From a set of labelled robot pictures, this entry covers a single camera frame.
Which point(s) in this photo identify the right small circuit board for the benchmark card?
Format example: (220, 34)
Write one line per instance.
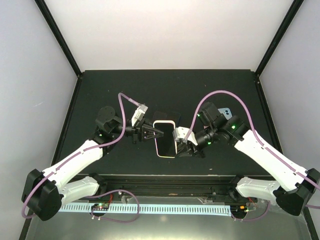
(244, 209)

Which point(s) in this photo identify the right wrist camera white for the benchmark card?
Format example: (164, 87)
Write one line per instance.
(184, 135)

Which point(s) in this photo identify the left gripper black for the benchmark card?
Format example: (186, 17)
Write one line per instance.
(142, 130)

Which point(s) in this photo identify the light blue phone case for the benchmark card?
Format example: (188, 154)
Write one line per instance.
(226, 112)

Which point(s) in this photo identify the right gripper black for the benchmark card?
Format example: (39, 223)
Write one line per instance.
(199, 152)

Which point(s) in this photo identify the left rear black frame post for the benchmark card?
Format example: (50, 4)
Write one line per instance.
(46, 13)

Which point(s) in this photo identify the white slotted cable duct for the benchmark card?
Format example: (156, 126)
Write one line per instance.
(155, 209)

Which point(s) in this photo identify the black frame post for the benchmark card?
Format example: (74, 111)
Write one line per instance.
(282, 29)
(46, 13)

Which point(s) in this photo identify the small circuit board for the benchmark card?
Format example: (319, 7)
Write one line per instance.
(244, 209)
(100, 207)

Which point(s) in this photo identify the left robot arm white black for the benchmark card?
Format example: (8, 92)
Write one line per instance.
(46, 191)

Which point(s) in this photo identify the right rear black frame post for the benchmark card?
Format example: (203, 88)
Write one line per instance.
(282, 29)

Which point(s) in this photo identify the black phone pink edge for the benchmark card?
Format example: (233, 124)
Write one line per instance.
(159, 116)

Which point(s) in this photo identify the blue phone black screen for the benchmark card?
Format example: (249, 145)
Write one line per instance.
(173, 116)

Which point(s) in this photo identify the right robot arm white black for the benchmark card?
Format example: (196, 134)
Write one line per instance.
(292, 185)

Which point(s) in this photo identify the pink phone case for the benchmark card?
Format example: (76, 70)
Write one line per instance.
(165, 145)

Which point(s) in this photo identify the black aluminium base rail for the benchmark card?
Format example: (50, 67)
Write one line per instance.
(226, 189)

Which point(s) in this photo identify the left small circuit board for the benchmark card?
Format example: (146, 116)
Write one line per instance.
(100, 207)

